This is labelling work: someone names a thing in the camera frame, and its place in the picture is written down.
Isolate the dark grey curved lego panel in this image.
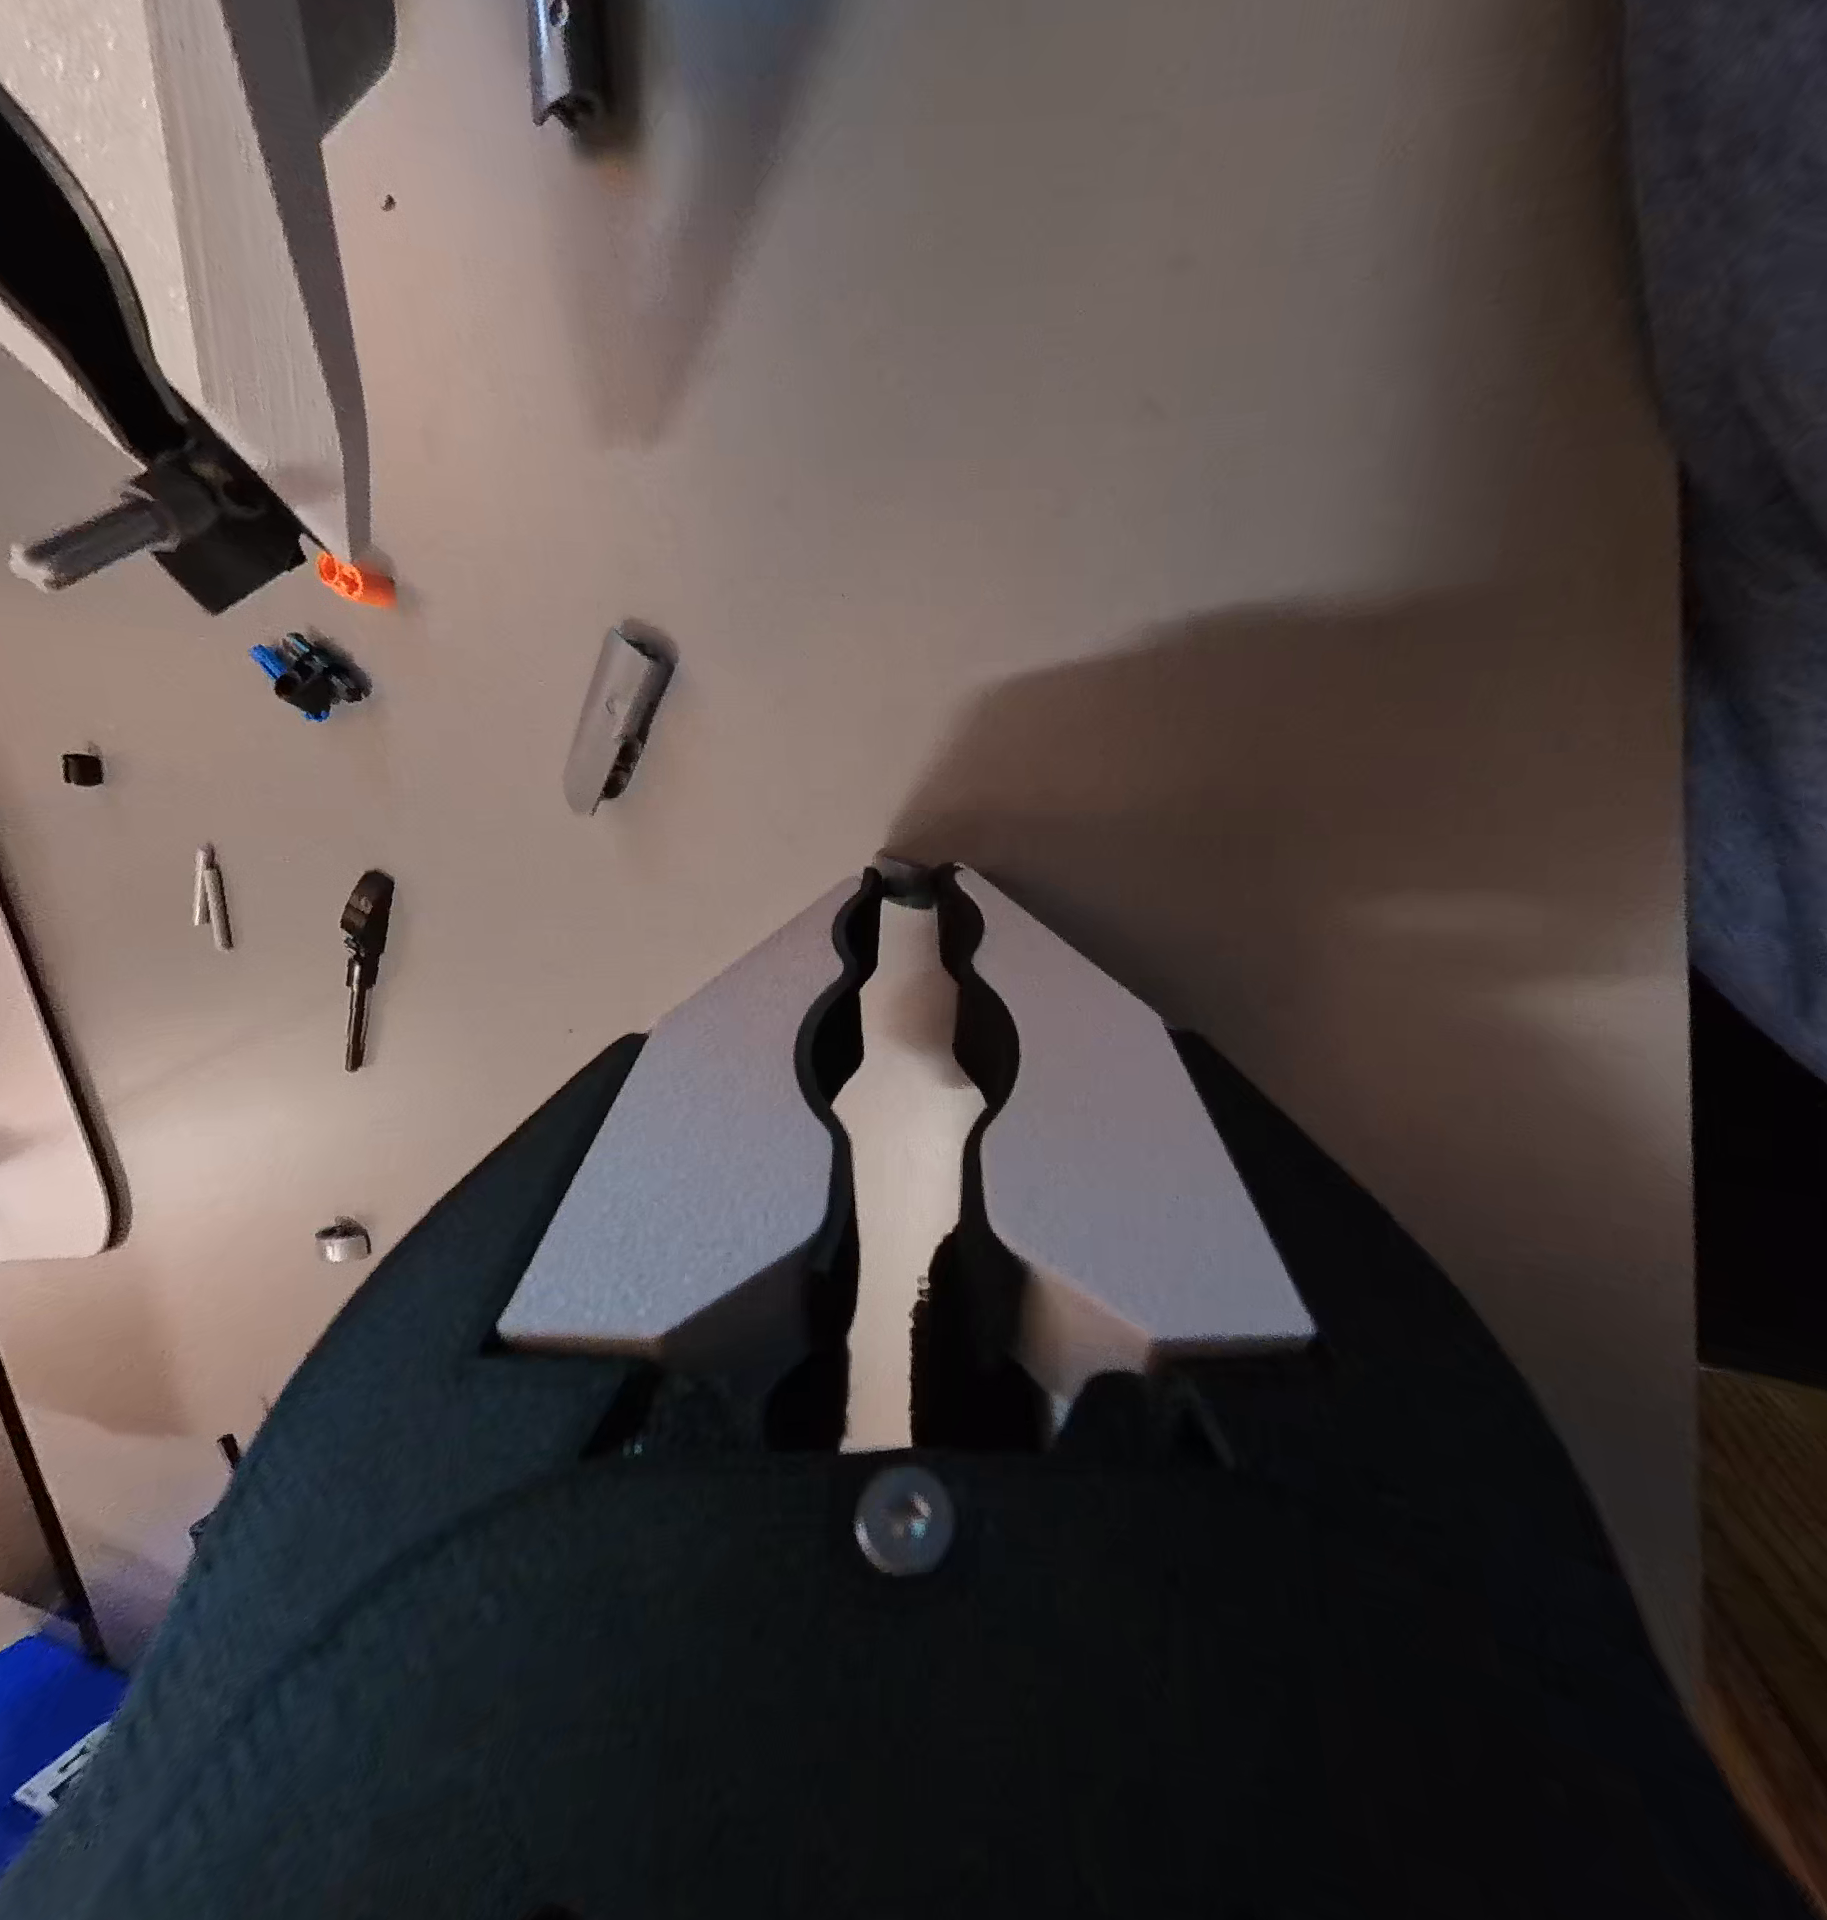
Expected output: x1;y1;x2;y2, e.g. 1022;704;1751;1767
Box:
526;0;615;138
558;622;678;820

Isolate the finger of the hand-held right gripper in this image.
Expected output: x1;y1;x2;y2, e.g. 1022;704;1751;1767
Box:
0;43;209;481
0;0;376;559

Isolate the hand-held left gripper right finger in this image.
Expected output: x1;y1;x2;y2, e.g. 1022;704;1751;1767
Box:
911;861;1318;1450

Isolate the white book stand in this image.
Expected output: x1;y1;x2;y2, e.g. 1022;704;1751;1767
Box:
0;735;118;1262

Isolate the black connector with blue pin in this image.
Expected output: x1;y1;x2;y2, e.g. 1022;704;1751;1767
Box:
251;631;373;723

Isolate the black lego axle with connector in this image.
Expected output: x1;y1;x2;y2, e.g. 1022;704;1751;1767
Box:
341;871;395;1073

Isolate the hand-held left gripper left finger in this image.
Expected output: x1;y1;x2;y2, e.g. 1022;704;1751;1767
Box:
492;868;884;1450

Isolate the dark grey lego connector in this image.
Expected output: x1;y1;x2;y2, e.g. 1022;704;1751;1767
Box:
130;449;302;618

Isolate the blue bin with white tag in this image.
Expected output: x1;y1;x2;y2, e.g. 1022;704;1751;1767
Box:
0;1633;125;1920

